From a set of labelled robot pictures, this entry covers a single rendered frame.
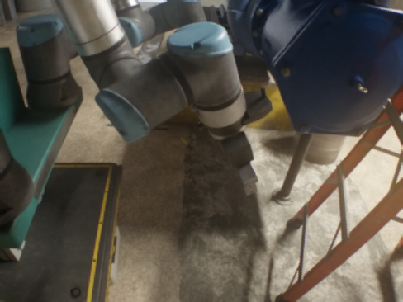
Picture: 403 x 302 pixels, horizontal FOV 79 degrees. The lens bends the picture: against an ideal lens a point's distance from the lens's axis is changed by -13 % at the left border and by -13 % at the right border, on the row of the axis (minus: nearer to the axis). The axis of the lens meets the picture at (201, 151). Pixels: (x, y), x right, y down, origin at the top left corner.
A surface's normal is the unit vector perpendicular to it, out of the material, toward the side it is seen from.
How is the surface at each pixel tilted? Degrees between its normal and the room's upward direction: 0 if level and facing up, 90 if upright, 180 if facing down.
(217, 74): 89
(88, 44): 101
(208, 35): 20
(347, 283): 0
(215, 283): 0
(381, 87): 91
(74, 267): 0
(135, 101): 53
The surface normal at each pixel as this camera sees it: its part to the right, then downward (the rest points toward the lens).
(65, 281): 0.08, -0.78
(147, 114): 0.44, 0.44
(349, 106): 0.03, 0.74
